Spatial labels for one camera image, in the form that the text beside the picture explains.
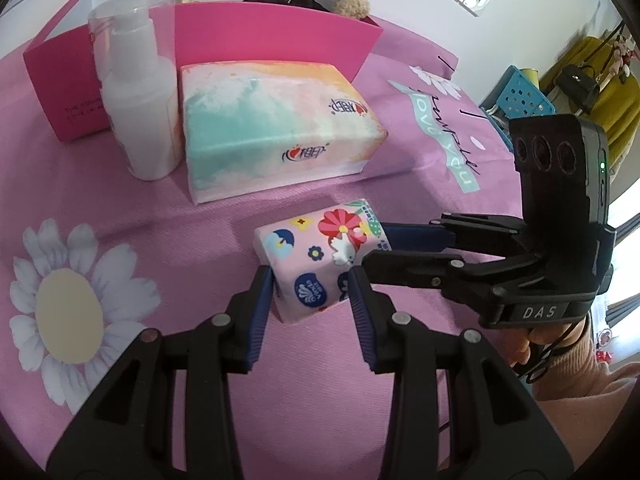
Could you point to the pink floral tablecloth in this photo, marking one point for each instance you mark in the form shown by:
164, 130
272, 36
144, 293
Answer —
310, 409

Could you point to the black handbag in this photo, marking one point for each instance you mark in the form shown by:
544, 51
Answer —
582, 89

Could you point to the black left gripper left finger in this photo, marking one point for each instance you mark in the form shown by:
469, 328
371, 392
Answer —
163, 410

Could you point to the pink open cardboard box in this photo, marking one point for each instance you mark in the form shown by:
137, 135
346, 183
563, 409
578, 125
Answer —
59, 60

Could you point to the blue perforated plastic basket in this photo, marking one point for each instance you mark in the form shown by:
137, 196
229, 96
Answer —
515, 96

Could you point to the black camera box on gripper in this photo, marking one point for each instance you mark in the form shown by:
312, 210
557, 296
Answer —
563, 165

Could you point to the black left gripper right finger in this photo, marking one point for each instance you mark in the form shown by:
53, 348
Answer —
457, 411

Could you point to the yellow garment on chair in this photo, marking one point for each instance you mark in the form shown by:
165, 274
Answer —
616, 110

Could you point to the red white plush ornament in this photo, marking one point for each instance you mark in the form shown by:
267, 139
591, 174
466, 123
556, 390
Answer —
622, 54

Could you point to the person's right hand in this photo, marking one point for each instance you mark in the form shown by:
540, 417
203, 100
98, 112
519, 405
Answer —
528, 351

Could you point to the beige plush teddy bear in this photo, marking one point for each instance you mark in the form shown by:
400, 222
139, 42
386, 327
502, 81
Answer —
356, 9

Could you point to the large pastel tissue pack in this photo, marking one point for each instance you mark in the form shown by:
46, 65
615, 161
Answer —
252, 126

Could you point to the black soft cloth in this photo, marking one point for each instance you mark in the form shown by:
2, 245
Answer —
306, 4

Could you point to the small floral tissue pack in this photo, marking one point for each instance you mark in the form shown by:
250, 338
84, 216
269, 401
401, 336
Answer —
310, 256

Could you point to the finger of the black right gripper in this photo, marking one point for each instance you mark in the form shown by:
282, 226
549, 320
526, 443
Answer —
490, 235
415, 269

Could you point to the pink sleeved right forearm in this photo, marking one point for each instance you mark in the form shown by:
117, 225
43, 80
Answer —
594, 411

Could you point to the white pump lotion bottle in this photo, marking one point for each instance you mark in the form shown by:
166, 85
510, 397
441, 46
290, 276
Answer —
134, 51

